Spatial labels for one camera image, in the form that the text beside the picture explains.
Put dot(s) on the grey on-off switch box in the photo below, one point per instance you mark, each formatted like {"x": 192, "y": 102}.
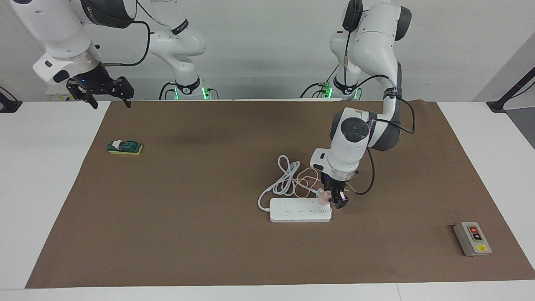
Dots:
{"x": 472, "y": 239}

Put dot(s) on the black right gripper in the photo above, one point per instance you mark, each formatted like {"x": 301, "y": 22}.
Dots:
{"x": 96, "y": 81}

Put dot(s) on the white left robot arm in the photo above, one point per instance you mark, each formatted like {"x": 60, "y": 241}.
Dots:
{"x": 355, "y": 129}

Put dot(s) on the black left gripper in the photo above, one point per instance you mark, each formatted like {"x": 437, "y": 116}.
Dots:
{"x": 336, "y": 184}

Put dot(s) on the black camera stand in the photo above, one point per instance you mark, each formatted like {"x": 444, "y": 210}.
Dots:
{"x": 514, "y": 90}
{"x": 8, "y": 104}

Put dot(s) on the pink charger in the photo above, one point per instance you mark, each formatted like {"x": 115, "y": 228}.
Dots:
{"x": 325, "y": 198}

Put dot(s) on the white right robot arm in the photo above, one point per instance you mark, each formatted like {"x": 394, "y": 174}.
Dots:
{"x": 54, "y": 29}

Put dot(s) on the green knife switch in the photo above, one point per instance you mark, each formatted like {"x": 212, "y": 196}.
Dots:
{"x": 125, "y": 147}

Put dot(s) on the brown table mat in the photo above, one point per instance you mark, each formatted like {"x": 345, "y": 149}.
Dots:
{"x": 250, "y": 251}

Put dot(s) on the white power strip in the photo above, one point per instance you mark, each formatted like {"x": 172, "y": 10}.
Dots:
{"x": 301, "y": 213}

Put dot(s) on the white box yellow label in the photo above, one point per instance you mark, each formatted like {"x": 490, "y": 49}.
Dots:
{"x": 56, "y": 95}

